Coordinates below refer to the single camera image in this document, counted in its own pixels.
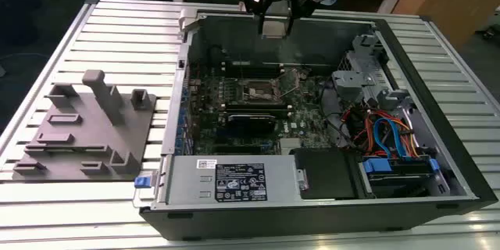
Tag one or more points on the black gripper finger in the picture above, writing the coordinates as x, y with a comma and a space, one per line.
262, 23
292, 21

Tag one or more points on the silver CPU chip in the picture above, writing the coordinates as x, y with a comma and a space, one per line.
275, 27

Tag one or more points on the CPU socket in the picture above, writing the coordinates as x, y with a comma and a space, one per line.
259, 92

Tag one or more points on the black expansion slot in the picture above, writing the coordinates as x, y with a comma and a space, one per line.
234, 150

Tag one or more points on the black plastic bay cover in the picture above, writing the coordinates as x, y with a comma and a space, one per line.
328, 174

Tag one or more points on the grey metal drive cage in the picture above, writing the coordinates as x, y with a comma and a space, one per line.
347, 81

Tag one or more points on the green motherboard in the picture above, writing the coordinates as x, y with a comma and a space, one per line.
308, 112

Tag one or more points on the black graphics card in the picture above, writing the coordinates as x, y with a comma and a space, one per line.
250, 124

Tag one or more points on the silver chipset heat sink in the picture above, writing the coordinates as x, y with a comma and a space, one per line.
291, 143

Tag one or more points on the white wheeled stand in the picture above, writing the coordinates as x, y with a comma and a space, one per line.
492, 29

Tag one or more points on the hard disk blue carrier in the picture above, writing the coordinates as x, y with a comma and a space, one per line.
376, 165

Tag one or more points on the grey parts rack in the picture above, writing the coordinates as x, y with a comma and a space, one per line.
98, 133

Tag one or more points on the grey power supply unit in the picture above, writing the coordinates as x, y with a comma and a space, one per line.
187, 179

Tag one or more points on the blue case latch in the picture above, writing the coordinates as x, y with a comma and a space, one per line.
142, 182

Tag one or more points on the black open PC case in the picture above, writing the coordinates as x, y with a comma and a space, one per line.
274, 223

